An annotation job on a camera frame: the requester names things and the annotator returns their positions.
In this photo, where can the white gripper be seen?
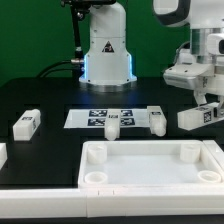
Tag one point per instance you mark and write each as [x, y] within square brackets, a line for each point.
[202, 78]

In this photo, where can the white desk top tray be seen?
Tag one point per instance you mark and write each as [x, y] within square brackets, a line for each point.
[147, 163]

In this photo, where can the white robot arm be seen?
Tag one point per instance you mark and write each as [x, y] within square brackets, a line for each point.
[107, 64]

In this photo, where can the white marker sheet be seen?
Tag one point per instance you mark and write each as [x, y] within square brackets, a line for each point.
[95, 118]

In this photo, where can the white left barrier block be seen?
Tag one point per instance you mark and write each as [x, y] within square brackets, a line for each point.
[3, 154]

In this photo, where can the white front barrier rail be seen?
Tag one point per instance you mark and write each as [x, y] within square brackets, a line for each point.
[149, 201]

